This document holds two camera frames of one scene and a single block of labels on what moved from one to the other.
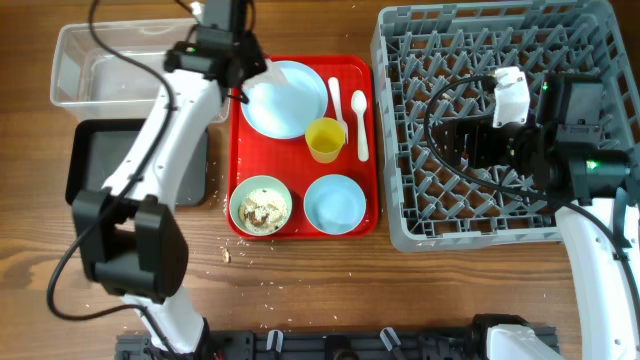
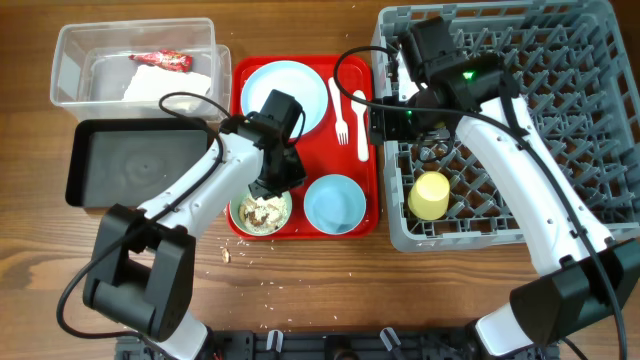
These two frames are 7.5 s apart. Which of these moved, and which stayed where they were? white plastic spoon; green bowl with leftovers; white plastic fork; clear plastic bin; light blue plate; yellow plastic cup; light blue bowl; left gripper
Moved: yellow plastic cup; left gripper
Stayed: green bowl with leftovers; white plastic spoon; light blue plate; light blue bowl; white plastic fork; clear plastic bin
